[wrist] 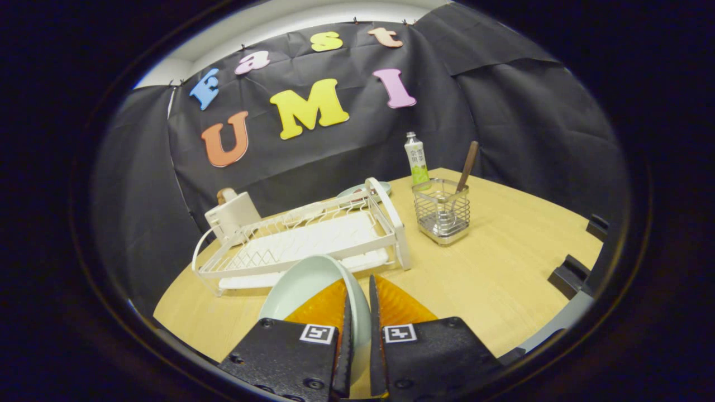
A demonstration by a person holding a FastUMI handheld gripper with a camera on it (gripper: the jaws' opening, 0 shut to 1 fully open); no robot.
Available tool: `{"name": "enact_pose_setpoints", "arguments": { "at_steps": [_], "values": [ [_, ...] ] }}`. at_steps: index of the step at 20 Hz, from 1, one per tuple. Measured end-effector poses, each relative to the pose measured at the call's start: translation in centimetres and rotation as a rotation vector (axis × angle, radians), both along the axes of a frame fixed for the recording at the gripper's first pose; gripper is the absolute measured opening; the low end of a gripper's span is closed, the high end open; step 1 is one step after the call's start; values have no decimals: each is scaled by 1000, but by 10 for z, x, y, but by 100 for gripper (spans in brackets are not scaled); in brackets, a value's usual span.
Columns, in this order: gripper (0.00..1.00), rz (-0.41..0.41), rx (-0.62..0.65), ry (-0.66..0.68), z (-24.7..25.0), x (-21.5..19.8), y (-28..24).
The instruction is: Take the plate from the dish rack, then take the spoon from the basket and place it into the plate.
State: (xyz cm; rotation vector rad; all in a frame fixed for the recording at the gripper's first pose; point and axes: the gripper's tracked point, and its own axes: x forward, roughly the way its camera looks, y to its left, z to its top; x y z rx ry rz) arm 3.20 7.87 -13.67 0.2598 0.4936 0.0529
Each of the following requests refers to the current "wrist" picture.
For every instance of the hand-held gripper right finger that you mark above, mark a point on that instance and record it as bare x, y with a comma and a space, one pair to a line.
377, 357

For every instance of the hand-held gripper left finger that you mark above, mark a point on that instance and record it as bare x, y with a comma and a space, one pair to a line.
343, 357

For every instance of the light green plate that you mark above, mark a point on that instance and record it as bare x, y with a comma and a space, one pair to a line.
301, 285

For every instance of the white dish rack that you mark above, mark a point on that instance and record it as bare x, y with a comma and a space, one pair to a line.
313, 240

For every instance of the green plate with food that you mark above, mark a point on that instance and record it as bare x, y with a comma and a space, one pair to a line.
349, 194

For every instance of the reddish meat slice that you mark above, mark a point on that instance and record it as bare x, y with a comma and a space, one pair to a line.
360, 193

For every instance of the cream toaster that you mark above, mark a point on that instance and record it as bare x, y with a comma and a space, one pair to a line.
232, 215

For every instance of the green drink bottle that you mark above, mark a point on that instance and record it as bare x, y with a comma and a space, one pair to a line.
417, 162

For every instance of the toast bread slice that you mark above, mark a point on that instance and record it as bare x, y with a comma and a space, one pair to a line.
226, 195

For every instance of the black table clamp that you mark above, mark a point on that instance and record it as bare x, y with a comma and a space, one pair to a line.
597, 227
570, 274

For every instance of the black backdrop cloth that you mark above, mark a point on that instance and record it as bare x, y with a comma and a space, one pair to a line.
503, 111

